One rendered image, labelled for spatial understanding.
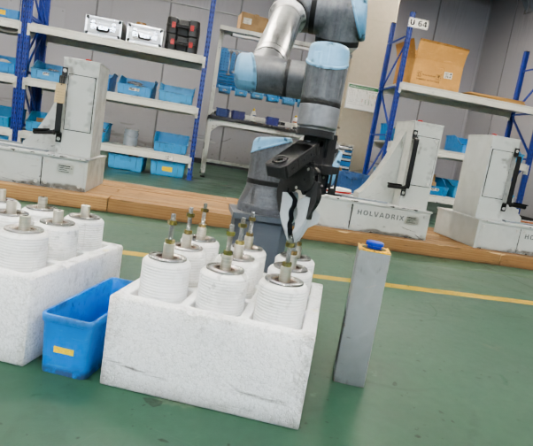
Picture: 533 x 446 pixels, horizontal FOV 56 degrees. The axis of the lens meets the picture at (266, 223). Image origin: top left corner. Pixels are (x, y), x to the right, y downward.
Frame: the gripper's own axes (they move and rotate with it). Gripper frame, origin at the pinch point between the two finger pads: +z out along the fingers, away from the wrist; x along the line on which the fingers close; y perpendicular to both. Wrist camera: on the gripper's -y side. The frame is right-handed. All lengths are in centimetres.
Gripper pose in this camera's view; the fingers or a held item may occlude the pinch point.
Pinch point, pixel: (290, 234)
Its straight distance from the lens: 94.5
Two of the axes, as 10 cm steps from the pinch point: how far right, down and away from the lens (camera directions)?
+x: -7.5, -2.2, 6.2
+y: 6.4, -0.2, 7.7
